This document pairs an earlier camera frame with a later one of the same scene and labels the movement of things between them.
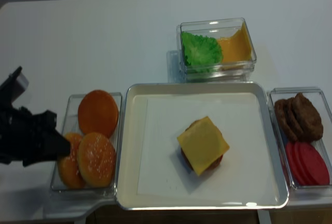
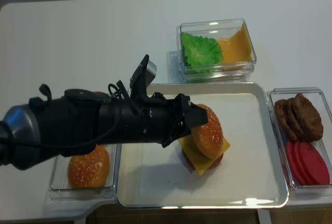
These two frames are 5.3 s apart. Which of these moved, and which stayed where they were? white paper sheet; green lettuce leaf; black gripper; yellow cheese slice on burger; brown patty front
Moved: black gripper
Stayed: white paper sheet; green lettuce leaf; yellow cheese slice on burger; brown patty front
